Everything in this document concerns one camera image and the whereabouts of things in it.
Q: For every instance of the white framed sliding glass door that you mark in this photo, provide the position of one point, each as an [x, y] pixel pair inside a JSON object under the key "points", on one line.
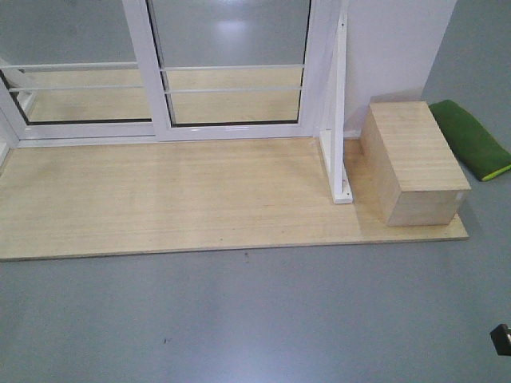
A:
{"points": [[223, 70]]}

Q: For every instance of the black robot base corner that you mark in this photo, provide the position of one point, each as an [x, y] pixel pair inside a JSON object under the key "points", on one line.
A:
{"points": [[500, 337]]}

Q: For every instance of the white fixed glass door panel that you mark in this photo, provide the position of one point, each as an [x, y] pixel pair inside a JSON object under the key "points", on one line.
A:
{"points": [[69, 71]]}

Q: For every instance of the white bottom door track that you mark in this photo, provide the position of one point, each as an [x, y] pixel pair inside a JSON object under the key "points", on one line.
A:
{"points": [[132, 140]]}

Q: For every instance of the white triangular support brace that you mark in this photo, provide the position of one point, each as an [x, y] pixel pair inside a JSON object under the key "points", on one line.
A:
{"points": [[331, 135]]}

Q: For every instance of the light wooden platform board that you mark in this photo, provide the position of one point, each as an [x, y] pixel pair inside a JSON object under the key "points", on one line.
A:
{"points": [[87, 201]]}

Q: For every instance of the light wooden box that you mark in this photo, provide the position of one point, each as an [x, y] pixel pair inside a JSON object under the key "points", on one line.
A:
{"points": [[418, 179]]}

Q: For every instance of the green sandbag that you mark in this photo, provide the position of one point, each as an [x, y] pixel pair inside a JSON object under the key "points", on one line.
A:
{"points": [[470, 141]]}

